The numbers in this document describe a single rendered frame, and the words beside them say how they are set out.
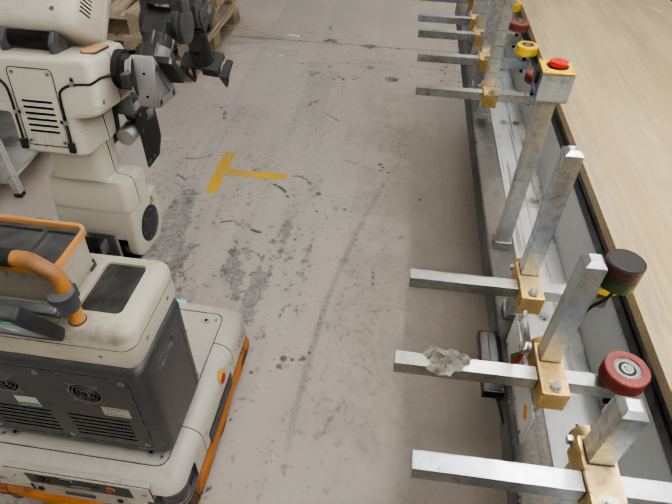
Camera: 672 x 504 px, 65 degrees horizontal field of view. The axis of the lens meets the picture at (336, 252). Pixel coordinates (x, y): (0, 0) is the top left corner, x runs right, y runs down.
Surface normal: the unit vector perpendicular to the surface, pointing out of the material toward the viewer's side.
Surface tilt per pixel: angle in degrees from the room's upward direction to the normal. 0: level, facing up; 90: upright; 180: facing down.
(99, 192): 82
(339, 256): 0
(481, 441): 0
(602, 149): 0
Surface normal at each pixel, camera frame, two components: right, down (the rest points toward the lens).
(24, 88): -0.14, 0.56
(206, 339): 0.03, -0.73
